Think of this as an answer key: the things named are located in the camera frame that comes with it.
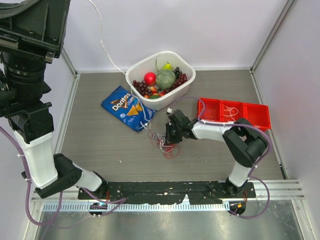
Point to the white slotted cable duct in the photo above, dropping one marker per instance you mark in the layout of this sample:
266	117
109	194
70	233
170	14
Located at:
185	206

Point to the red bin left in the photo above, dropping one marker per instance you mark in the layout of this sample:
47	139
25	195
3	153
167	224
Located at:
212	109

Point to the dark red grape bunch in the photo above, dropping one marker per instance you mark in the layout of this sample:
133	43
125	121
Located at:
142	88

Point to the white plastic basket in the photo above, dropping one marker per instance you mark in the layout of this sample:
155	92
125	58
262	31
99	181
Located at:
154	63

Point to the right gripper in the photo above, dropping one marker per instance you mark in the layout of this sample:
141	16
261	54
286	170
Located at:
170	138

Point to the yellow green pear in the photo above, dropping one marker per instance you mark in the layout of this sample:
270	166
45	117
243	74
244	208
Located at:
167	66

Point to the red bin middle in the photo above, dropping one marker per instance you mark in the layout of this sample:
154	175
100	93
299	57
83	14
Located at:
232	111

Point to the dark grape bunch right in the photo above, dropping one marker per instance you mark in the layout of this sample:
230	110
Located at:
180	78

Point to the green melon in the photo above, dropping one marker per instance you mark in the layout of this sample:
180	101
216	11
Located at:
165	79

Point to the red bin right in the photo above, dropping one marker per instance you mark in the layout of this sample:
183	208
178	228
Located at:
258	115

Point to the red apple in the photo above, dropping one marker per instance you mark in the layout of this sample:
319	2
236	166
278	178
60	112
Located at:
150	78

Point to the blue Doritos chip bag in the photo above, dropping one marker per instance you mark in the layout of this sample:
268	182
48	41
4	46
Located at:
128	109

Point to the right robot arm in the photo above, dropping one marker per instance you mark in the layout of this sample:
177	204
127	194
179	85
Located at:
246	143

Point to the red bin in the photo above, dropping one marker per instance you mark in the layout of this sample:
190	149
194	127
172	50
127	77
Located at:
212	109
258	115
232	111

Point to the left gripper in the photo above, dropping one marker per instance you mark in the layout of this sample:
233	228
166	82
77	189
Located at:
40	31

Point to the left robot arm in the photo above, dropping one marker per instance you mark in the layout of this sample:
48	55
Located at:
22	87

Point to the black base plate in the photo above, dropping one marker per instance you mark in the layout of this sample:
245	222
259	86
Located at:
174	192

